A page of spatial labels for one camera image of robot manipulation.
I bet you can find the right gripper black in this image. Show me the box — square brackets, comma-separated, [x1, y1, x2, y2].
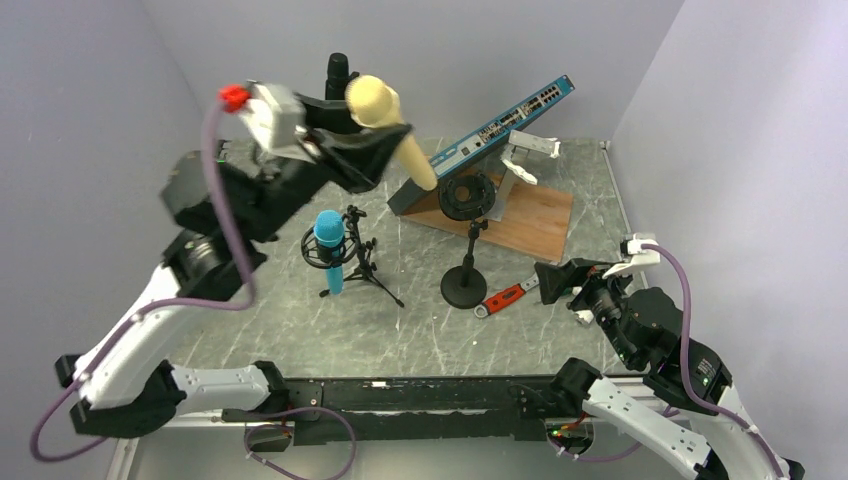
[533, 255, 640, 363]

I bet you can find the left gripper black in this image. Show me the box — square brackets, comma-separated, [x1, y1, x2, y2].
[237, 91, 415, 245]

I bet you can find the cream yellow microphone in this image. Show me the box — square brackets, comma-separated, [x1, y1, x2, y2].
[345, 75, 438, 191]

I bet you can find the blue microphone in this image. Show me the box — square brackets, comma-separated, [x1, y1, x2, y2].
[313, 210, 345, 295]

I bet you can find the black tripod shock mount stand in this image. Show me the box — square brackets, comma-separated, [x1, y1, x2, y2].
[300, 205, 405, 308]

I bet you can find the black shock mount desk stand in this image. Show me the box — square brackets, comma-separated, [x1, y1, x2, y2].
[438, 172, 496, 310]

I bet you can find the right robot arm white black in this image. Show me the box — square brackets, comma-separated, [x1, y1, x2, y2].
[534, 258, 805, 479]

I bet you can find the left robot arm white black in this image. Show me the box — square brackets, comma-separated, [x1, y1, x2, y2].
[56, 87, 412, 439]

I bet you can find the black microphone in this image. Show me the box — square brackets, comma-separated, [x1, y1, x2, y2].
[324, 52, 360, 100]

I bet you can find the white small plug part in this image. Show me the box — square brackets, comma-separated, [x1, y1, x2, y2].
[575, 310, 595, 325]

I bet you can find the wooden board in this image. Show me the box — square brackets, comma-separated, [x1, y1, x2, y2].
[388, 180, 574, 262]

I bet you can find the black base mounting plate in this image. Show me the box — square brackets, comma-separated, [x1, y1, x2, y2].
[221, 376, 598, 446]

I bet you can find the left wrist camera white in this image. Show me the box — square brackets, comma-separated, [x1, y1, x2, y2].
[218, 81, 310, 162]

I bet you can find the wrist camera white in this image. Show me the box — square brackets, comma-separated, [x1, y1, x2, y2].
[602, 233, 661, 279]
[218, 81, 310, 162]

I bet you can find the red handled adjustable wrench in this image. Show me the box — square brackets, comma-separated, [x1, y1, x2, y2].
[473, 274, 539, 319]

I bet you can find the blue network switch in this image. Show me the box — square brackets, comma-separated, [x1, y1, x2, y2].
[387, 75, 575, 215]

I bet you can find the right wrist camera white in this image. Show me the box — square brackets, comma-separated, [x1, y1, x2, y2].
[602, 233, 661, 279]

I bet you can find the white metal bracket stand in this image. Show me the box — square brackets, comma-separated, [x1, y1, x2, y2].
[488, 130, 561, 222]

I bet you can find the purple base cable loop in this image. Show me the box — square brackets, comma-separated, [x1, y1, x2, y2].
[243, 407, 358, 480]

